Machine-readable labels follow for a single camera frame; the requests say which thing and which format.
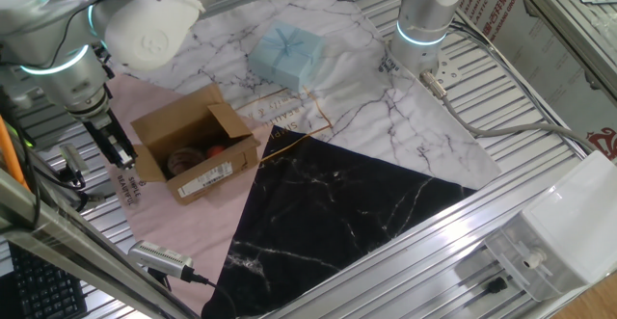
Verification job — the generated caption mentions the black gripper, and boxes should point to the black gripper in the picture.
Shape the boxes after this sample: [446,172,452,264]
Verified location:
[80,109,139,171]

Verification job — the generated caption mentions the brown cardboard box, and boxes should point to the brown cardboard box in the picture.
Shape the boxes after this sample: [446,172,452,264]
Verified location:
[130,83,261,206]

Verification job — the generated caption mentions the light blue gift box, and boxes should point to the light blue gift box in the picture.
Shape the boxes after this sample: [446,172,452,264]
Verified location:
[248,19,325,93]

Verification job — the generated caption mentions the orange pole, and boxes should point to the orange pole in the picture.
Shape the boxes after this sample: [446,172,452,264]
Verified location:
[0,114,25,190]

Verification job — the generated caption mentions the black keyboard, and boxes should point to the black keyboard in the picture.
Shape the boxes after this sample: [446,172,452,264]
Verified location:
[8,241,89,319]

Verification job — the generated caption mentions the marble pattern tablecloth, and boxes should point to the marble pattern tablecloth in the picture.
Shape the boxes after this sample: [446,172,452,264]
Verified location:
[103,0,502,318]

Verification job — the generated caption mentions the black table plug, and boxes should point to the black table plug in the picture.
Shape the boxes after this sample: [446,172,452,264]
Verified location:
[484,276,508,295]

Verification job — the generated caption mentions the printed cardboard panel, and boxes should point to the printed cardboard panel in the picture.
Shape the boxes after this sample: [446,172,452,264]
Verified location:
[452,0,617,161]

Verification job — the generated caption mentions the small silver camera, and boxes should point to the small silver camera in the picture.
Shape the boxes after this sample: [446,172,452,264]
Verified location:
[58,143,92,178]

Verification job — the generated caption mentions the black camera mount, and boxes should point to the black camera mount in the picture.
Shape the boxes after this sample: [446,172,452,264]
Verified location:
[56,164,89,189]

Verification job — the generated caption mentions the silver depth camera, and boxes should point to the silver depth camera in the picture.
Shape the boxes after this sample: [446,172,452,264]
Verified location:
[127,240,195,281]

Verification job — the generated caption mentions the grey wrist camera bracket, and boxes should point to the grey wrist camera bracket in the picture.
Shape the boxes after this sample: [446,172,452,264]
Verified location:
[0,66,35,111]

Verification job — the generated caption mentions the black depth camera cable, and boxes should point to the black depth camera cable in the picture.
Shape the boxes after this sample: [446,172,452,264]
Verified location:
[180,265,237,319]

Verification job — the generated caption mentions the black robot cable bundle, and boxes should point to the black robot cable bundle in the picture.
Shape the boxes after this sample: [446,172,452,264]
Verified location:
[447,18,599,151]

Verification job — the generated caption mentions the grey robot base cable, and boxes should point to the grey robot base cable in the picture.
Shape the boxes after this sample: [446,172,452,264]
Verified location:
[418,70,599,154]

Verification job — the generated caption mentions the white plastic enclosure box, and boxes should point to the white plastic enclosure box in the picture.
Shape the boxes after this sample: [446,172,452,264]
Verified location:
[484,149,617,304]

